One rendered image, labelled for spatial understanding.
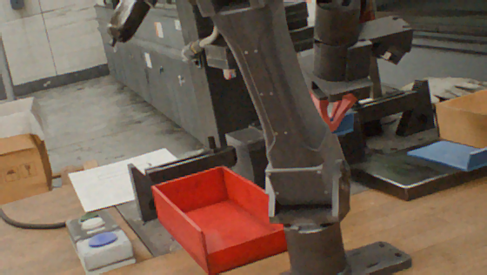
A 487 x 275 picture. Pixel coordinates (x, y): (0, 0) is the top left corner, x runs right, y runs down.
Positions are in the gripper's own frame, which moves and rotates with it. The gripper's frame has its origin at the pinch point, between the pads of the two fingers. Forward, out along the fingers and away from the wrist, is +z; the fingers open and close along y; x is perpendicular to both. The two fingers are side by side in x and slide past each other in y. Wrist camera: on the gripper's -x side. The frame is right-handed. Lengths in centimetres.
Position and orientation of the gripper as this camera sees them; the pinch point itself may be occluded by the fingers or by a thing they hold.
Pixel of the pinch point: (330, 124)
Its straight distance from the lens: 109.0
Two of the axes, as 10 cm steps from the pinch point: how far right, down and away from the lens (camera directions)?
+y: -3.5, -5.2, 7.8
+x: -9.4, 2.3, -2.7
